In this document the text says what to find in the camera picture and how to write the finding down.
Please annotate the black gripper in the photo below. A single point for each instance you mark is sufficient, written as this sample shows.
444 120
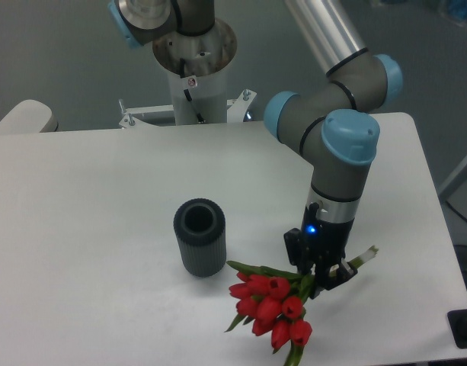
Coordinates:
320 244

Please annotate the red tulip bouquet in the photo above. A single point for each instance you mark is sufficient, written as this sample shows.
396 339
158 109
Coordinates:
273 301

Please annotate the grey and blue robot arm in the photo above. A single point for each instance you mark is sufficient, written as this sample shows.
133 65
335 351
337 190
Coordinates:
332 130

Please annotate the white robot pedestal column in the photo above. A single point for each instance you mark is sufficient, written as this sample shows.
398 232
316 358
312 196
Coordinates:
197 67

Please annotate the white chair backrest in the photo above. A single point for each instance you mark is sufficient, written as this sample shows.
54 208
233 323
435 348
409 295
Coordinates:
28 116

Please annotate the black box at table edge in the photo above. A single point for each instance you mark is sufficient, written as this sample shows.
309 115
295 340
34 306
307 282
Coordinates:
458 324

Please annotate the white furniture at right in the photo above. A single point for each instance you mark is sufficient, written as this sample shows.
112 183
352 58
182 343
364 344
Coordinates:
451 183

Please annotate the dark grey ribbed vase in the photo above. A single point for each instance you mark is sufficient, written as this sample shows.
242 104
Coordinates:
200 228

